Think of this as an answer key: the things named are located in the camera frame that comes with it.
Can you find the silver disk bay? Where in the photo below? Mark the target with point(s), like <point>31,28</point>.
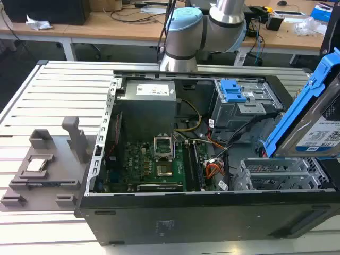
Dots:
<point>268,172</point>

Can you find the green motherboard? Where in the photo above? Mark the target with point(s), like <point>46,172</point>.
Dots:
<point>138,162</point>

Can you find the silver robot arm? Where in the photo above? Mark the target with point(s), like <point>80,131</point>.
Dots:
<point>183,40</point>

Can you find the black PC case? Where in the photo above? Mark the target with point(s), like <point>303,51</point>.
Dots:
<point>186,220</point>

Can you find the grey power supply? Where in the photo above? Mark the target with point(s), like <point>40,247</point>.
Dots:
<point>146,111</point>

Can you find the black computer mouse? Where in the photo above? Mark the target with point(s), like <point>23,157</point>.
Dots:
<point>282,3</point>

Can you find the CPU socket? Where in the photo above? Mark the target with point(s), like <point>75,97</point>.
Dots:
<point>164,170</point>

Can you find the blue cardboard box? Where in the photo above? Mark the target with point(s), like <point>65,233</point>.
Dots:
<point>320,12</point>

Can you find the black case fan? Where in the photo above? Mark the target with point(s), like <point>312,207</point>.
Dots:
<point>115,143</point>

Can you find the black RAM slot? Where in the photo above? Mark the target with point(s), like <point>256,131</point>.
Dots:
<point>192,164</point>

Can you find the crumpled clear plastic bag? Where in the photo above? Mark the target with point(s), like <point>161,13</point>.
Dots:
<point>308,26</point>

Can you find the hard disk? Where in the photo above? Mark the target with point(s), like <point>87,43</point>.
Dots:
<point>292,119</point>

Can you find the wooden desk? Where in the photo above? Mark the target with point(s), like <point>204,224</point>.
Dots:
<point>106,32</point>

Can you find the blue drive latch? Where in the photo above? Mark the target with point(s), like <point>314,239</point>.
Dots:
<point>232,91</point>

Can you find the silver CPU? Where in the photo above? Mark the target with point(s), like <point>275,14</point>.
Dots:
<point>36,164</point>

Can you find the grey parts rack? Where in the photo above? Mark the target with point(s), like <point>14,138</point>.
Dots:
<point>61,170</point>

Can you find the crumpled white paper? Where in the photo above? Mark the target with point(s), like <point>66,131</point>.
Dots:
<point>37,24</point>

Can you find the silver drive cage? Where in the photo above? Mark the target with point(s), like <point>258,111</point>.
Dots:
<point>233,114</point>

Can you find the small black box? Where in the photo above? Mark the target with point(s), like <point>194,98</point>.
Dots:
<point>273,23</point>

